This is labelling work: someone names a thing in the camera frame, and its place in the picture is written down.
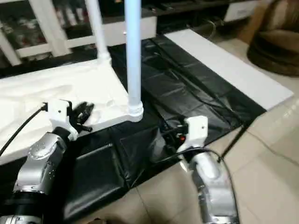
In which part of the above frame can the white plastic table top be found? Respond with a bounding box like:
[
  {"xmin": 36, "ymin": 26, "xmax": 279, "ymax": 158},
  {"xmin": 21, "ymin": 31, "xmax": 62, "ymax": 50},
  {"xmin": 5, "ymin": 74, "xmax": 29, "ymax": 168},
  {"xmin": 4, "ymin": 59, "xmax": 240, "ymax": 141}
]
[{"xmin": 0, "ymin": 59, "xmax": 144, "ymax": 165}]

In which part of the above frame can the white plastic table leg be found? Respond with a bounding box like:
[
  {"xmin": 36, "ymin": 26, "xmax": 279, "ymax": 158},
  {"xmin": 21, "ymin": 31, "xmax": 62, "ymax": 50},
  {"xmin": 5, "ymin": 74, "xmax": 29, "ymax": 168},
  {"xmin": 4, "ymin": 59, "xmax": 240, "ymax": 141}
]
[
  {"xmin": 86, "ymin": 0, "xmax": 110, "ymax": 65},
  {"xmin": 124, "ymin": 0, "xmax": 143, "ymax": 117}
]

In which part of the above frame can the black shiny table mat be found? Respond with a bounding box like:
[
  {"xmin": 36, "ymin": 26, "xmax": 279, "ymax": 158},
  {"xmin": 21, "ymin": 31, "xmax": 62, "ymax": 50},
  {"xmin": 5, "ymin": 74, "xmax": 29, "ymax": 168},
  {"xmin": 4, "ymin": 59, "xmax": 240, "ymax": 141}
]
[{"xmin": 0, "ymin": 36, "xmax": 267, "ymax": 217}]

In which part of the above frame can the black metal table leg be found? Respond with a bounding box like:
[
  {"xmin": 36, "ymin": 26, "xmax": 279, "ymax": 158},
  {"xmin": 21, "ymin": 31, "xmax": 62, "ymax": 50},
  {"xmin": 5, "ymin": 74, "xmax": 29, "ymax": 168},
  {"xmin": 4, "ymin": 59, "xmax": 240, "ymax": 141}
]
[{"xmin": 221, "ymin": 125, "xmax": 246, "ymax": 161}]

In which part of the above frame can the white glass door cabinet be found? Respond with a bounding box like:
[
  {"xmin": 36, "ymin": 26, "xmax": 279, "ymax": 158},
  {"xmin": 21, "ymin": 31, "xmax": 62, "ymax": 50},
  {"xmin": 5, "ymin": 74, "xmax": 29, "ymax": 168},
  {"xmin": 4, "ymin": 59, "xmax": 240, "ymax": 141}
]
[{"xmin": 0, "ymin": 0, "xmax": 99, "ymax": 66}]

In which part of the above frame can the white drawer unit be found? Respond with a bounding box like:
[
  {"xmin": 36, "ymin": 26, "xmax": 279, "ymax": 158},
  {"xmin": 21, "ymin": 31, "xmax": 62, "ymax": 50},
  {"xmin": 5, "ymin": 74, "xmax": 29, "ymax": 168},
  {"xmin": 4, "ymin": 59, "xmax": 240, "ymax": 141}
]
[
  {"xmin": 224, "ymin": 0, "xmax": 260, "ymax": 21},
  {"xmin": 100, "ymin": 16, "xmax": 157, "ymax": 46}
]

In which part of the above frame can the white side table board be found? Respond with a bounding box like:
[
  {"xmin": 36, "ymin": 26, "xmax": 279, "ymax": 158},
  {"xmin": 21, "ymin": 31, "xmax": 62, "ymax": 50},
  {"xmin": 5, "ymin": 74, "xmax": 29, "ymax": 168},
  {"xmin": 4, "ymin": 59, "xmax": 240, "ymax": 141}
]
[{"xmin": 163, "ymin": 29, "xmax": 294, "ymax": 110}]

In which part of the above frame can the dark brown round pouf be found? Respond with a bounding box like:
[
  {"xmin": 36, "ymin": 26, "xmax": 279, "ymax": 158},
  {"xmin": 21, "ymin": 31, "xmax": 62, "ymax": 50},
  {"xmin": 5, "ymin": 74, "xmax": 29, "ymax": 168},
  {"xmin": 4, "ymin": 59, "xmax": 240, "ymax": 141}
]
[{"xmin": 247, "ymin": 0, "xmax": 299, "ymax": 76}]

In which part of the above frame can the brown cardboard box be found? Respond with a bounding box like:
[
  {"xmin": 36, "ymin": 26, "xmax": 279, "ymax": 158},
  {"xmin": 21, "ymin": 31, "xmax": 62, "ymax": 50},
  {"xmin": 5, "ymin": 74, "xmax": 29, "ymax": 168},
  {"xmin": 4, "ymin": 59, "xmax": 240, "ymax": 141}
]
[{"xmin": 237, "ymin": 0, "xmax": 269, "ymax": 44}]

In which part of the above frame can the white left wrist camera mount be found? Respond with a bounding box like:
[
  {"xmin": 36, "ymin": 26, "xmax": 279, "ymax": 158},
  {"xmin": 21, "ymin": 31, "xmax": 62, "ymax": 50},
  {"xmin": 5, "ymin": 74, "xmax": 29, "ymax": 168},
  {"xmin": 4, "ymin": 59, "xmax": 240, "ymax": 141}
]
[{"xmin": 45, "ymin": 99, "xmax": 79, "ymax": 142}]

